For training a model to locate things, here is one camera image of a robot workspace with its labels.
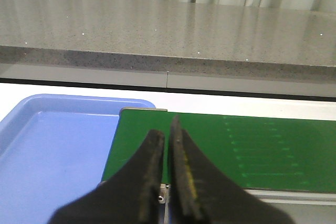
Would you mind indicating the grey stone counter slab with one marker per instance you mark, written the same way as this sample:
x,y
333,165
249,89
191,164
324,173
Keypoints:
x,y
178,47

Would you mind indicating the green conveyor belt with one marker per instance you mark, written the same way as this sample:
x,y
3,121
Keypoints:
x,y
255,152

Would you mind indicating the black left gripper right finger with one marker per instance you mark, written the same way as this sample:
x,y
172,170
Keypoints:
x,y
204,194

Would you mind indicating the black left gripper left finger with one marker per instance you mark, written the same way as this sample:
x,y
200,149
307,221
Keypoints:
x,y
142,171

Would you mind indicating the blue plastic tray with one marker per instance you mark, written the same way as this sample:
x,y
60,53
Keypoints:
x,y
53,151

